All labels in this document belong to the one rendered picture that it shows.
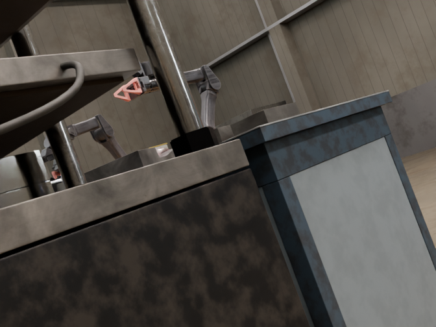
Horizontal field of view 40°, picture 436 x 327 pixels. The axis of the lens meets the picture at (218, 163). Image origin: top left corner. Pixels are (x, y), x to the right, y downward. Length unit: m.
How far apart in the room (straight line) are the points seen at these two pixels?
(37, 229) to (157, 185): 0.25
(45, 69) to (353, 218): 0.85
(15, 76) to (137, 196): 0.30
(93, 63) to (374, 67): 10.19
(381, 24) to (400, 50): 0.59
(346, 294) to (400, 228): 0.38
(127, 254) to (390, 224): 0.93
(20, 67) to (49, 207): 0.29
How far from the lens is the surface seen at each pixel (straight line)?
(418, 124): 11.00
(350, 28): 11.42
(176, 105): 1.22
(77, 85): 1.02
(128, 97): 2.48
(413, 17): 10.85
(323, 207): 1.45
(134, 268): 0.97
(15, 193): 1.55
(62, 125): 1.54
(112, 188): 0.98
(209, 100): 2.68
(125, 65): 1.24
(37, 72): 1.11
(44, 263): 0.89
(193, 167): 1.11
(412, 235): 1.81
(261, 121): 1.65
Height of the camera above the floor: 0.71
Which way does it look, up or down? 2 degrees up
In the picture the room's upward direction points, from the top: 21 degrees counter-clockwise
